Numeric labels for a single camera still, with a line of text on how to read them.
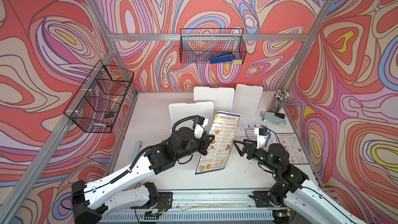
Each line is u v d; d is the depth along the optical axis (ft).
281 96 3.06
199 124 1.78
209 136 2.10
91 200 1.29
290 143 3.06
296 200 1.95
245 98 3.24
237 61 2.76
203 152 1.87
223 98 2.78
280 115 3.32
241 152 2.14
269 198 2.22
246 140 2.51
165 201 2.39
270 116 3.26
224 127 2.21
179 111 2.52
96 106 2.63
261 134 2.14
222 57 2.97
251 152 2.10
